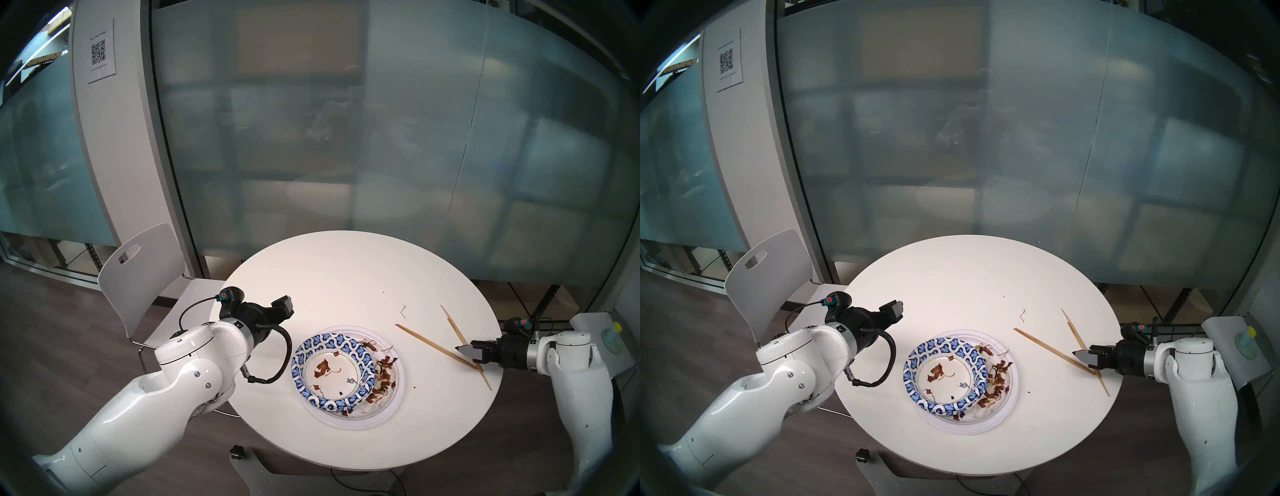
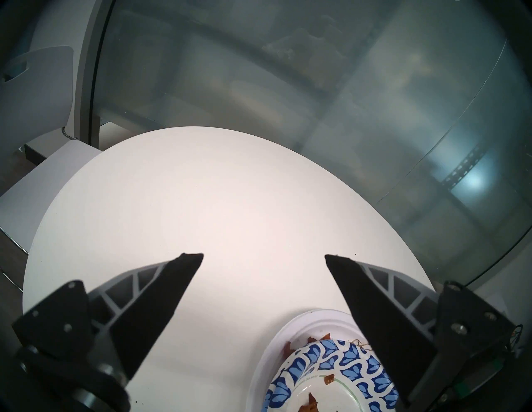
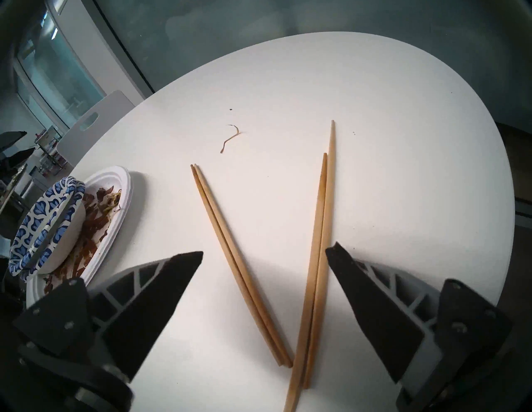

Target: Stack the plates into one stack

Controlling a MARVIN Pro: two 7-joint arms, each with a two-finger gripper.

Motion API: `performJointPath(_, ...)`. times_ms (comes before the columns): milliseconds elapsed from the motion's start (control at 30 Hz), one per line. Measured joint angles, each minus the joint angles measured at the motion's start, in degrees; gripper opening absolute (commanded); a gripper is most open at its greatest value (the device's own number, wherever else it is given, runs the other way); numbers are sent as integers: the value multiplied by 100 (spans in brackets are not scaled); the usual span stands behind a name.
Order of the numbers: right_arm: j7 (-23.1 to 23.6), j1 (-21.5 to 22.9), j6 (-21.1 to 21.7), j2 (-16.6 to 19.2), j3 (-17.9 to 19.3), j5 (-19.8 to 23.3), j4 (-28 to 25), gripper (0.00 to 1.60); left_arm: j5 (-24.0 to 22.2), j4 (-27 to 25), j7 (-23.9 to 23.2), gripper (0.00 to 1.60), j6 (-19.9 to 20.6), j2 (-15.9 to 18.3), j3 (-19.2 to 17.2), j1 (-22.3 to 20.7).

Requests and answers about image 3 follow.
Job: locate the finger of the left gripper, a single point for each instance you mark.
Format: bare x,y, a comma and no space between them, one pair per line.
10,139
16,160

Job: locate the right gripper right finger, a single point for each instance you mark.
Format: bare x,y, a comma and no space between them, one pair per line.
395,315

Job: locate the white paper plate with leftovers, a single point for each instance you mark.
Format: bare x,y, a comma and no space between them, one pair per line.
120,187

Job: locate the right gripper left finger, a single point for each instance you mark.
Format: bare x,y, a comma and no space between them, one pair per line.
137,299

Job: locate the mixed brown leftover strips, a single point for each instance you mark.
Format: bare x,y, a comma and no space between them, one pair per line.
93,224

